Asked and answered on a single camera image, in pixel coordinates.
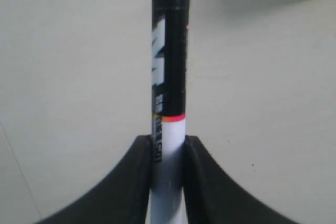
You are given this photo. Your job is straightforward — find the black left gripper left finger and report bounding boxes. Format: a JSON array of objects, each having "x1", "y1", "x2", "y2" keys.
[{"x1": 40, "y1": 135, "x2": 152, "y2": 223}]

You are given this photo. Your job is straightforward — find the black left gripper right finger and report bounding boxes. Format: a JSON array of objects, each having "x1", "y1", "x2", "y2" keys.
[{"x1": 183, "y1": 135, "x2": 294, "y2": 223}]

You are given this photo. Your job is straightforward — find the black and white marker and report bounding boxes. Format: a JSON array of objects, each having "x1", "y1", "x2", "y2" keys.
[{"x1": 150, "y1": 0, "x2": 190, "y2": 223}]

